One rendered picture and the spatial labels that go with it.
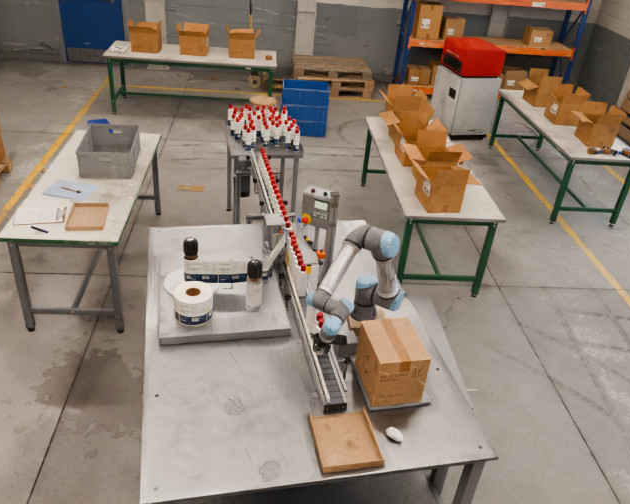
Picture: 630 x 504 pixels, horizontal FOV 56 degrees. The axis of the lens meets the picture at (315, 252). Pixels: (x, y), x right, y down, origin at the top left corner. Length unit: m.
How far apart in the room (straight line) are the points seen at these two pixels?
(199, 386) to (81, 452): 1.13
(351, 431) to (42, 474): 1.83
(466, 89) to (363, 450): 6.30
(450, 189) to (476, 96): 3.91
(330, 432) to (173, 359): 0.87
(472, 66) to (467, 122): 0.75
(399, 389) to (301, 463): 0.56
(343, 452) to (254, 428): 0.40
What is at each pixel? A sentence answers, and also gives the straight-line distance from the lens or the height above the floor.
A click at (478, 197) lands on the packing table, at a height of 0.78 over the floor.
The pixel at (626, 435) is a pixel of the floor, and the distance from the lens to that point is 4.52.
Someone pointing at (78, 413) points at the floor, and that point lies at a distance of 4.05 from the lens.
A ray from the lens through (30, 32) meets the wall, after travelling 11.19.
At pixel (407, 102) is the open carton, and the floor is 1.09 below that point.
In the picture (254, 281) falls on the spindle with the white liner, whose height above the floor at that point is 1.07.
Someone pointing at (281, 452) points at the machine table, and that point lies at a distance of 2.66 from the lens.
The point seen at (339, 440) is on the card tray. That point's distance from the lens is 2.72.
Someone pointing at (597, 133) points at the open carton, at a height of 0.93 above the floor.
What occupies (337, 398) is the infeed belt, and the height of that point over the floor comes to 0.88.
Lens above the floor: 2.88
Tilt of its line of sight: 32 degrees down
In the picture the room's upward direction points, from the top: 5 degrees clockwise
